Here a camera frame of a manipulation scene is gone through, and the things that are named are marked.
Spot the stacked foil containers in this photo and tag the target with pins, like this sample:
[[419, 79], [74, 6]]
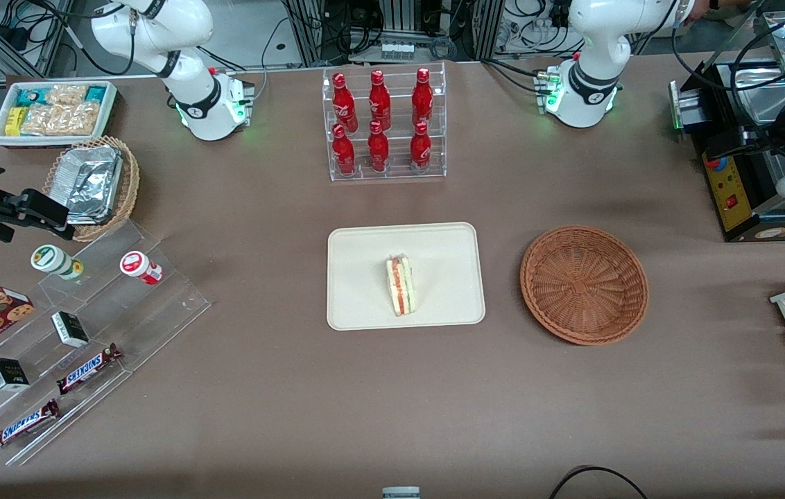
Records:
[[91, 180]]

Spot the teal snack packet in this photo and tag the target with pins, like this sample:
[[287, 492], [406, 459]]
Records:
[[30, 95], [96, 93]]

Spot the red rocker switch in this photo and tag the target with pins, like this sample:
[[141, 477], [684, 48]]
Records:
[[731, 202]]

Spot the small clear cracker bag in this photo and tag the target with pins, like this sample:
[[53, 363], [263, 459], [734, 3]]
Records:
[[68, 93]]

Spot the round brown wicker basket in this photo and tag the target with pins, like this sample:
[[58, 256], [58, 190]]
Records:
[[583, 284]]

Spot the green lid cup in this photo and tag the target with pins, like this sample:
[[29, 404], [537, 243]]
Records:
[[54, 260]]

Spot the white power strip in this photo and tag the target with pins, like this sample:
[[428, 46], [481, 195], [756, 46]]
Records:
[[398, 50]]

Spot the aluminium frame post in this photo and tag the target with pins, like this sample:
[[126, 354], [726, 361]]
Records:
[[306, 31], [486, 28]]

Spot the yellow snack packet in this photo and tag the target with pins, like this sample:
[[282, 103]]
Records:
[[14, 120]]

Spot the red cola bottle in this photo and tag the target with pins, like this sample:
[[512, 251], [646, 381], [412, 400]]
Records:
[[378, 149], [422, 97], [379, 100], [343, 152], [420, 147], [342, 100]]

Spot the small grey box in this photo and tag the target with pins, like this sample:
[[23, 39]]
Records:
[[401, 493]]

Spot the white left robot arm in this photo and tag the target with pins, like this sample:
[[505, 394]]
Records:
[[593, 41]]

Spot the small tan wicker basket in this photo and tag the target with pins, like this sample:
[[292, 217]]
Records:
[[127, 194]]

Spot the cream plastic tray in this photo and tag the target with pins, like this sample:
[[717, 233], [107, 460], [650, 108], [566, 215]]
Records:
[[351, 277]]

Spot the triangle sandwich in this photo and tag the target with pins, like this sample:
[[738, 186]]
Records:
[[401, 287]]

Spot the clear acrylic bottle rack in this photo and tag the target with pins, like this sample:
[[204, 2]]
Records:
[[399, 118]]

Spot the clear acrylic stepped display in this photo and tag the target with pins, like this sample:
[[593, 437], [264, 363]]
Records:
[[157, 312]]

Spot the black food warmer yellow panel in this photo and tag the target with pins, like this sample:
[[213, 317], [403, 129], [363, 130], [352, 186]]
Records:
[[729, 197]]

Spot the Snickers chocolate bar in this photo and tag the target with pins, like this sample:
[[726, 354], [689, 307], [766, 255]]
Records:
[[89, 368], [23, 424]]

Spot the large clear cracker bag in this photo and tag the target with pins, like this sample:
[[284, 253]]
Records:
[[59, 119]]

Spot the small grey metal device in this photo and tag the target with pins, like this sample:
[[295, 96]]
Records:
[[685, 107]]

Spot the red lid cup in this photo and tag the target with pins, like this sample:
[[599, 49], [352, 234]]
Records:
[[139, 267]]

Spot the white rectangular snack tray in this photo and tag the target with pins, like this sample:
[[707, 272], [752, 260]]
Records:
[[109, 114]]

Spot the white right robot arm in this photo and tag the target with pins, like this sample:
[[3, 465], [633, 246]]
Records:
[[191, 90]]

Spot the small black box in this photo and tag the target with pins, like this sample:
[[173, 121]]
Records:
[[6, 374], [70, 329]]

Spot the red and blue stop knob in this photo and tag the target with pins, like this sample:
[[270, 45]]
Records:
[[713, 165]]

